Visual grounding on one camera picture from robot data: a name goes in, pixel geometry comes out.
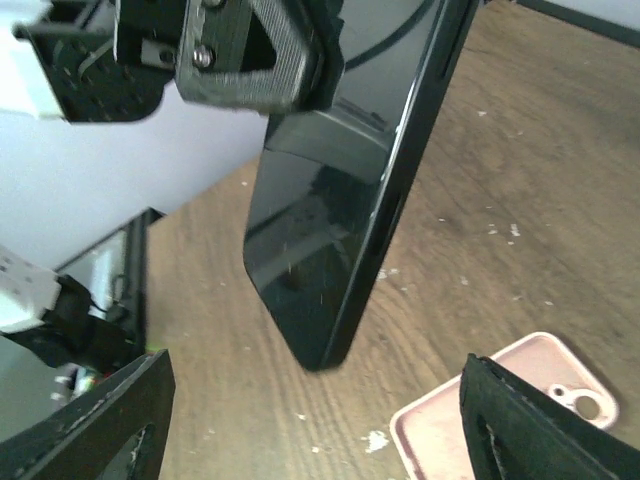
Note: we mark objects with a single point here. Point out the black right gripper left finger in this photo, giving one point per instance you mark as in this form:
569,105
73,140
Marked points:
117,430

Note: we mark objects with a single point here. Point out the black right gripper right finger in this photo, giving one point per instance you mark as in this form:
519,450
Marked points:
514,431

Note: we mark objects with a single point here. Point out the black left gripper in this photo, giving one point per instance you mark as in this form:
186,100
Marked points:
96,61

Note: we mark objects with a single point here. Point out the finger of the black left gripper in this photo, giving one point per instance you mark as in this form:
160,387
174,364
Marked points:
272,57

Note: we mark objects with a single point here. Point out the pink phone case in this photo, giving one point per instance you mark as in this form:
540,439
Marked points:
428,432

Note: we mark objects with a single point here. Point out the black smartphone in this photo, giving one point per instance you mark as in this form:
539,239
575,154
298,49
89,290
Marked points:
331,184

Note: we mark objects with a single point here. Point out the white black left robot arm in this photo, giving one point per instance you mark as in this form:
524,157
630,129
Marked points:
41,310

